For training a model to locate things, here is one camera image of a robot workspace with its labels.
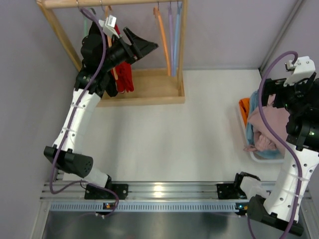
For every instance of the light blue plastic hanger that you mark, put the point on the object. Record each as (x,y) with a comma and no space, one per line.
(176,35)

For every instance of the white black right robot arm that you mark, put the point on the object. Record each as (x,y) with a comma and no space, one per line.
(280,208)

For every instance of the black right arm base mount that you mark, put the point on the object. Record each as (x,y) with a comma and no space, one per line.
(228,191)

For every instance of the grey slotted cable duct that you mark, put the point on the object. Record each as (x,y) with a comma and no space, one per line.
(223,207)

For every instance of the light blue garment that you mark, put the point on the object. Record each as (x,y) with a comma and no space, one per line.
(257,142)

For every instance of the orange garment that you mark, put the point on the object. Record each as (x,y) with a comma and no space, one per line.
(244,107)

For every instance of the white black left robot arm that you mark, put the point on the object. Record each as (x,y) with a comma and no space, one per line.
(91,82)

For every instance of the black garment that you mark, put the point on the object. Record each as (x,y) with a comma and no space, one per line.
(111,87)

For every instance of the mint green hanger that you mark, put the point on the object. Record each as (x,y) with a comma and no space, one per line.
(85,20)

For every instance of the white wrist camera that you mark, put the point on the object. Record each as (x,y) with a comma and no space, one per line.
(303,68)
(108,26)

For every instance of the white laundry basket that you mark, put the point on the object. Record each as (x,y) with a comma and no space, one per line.
(254,156)

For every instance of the aluminium mounting rail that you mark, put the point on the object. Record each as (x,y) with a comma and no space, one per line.
(139,190)

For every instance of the red garment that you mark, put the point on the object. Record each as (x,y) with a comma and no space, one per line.
(124,83)

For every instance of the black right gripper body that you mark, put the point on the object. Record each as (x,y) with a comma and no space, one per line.
(271,87)

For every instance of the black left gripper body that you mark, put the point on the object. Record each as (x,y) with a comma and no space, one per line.
(131,48)

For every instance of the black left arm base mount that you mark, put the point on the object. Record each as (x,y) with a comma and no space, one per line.
(93,193)

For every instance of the light orange hanger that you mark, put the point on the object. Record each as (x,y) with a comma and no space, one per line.
(107,10)

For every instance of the wooden clothes rack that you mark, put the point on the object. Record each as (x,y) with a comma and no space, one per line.
(152,86)

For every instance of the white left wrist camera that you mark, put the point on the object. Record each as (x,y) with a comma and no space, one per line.
(108,26)

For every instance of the purple plastic hanger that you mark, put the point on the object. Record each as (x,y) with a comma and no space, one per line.
(170,20)

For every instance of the dusty pink trousers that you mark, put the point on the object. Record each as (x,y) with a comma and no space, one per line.
(277,118)

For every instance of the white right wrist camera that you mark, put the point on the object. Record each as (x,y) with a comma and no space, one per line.
(303,68)

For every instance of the orange plastic hanger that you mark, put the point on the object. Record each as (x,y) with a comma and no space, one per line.
(159,21)

